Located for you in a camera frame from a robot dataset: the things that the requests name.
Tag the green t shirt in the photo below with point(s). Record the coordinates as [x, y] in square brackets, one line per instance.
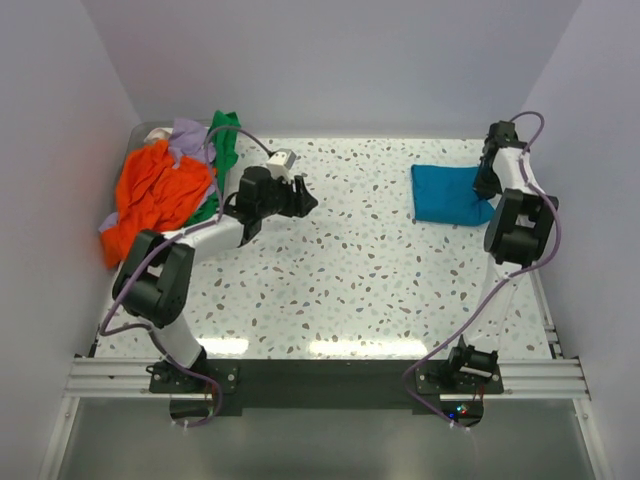
[223, 158]

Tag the blue t shirt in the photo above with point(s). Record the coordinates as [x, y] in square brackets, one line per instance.
[445, 195]

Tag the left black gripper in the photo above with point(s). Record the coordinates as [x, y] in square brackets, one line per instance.
[300, 203]

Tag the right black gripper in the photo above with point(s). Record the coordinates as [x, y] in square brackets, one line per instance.
[482, 188]

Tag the orange t shirt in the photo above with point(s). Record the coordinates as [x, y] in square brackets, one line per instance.
[154, 192]

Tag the aluminium frame rail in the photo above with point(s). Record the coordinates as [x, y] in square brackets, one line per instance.
[522, 379]

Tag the clear plastic bin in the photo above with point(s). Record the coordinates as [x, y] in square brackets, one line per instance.
[138, 135]

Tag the lilac t shirt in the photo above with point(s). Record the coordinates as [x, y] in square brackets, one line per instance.
[188, 140]

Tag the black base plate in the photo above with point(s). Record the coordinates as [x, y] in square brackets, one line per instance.
[228, 387]

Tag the pale pink t shirt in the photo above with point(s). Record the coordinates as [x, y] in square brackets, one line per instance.
[158, 134]

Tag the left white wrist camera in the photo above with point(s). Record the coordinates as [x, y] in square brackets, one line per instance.
[280, 163]

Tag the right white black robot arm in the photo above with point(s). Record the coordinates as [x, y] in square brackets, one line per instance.
[515, 240]

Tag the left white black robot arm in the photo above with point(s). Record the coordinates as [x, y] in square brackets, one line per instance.
[151, 288]

